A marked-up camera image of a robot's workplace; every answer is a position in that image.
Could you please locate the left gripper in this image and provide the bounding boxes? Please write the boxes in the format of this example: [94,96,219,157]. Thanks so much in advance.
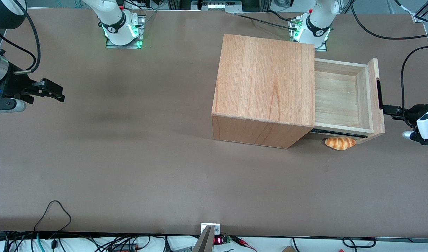
[383,103,428,140]

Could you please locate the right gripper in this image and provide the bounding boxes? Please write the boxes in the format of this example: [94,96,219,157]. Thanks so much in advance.
[0,69,65,104]

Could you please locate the wooden drawer with black handle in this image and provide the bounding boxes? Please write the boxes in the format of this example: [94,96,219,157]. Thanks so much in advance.
[310,58,386,144]

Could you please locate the light wooden drawer cabinet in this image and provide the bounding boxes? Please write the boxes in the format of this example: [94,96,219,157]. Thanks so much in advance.
[211,34,316,149]

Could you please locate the toy bread roll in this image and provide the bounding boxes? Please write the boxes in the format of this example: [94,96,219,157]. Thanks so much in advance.
[325,136,356,151]

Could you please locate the black and orange adapter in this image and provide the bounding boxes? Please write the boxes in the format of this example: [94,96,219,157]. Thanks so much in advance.
[111,243,137,252]

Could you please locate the black device with white lights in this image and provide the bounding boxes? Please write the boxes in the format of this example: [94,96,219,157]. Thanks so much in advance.
[191,0,242,12]

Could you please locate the red and black test leads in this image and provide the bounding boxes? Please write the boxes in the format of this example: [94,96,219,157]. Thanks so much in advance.
[231,236,258,252]

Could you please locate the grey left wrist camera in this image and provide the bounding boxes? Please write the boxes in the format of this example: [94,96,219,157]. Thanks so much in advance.
[402,130,428,148]

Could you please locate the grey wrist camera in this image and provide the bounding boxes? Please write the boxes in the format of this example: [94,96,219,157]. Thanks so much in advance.
[402,130,428,148]
[0,99,27,113]

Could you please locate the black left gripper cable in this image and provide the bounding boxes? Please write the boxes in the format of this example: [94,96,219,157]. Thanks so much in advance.
[401,45,428,128]

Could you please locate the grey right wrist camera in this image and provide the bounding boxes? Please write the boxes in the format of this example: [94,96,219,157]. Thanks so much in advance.
[0,99,27,113]

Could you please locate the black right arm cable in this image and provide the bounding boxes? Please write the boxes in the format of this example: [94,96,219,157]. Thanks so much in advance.
[0,29,38,70]
[23,9,41,75]

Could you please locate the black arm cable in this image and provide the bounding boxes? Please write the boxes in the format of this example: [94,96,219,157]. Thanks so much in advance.
[0,29,38,70]
[350,0,428,40]
[23,9,41,75]
[395,0,428,26]

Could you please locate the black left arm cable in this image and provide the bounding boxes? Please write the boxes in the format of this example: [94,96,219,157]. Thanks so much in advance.
[350,0,428,40]
[395,0,428,26]

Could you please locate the aluminium frame profile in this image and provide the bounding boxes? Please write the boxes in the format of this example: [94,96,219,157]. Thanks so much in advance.
[412,0,428,23]

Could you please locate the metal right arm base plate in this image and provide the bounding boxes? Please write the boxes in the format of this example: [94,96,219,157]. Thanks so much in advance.
[106,14,147,49]

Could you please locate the black looped cable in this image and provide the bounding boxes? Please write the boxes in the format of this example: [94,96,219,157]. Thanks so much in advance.
[33,200,72,250]

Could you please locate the black coiled cable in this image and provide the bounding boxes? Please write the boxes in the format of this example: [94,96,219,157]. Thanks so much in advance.
[343,237,376,248]

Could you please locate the black cable on table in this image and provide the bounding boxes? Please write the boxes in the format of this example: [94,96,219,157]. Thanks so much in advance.
[234,13,298,30]
[266,10,300,22]

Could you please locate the silver metal bracket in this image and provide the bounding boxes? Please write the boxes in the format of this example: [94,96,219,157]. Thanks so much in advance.
[201,223,221,236]

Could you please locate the grey aluminium post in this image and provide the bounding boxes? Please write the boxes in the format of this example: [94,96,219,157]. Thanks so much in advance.
[192,225,215,252]

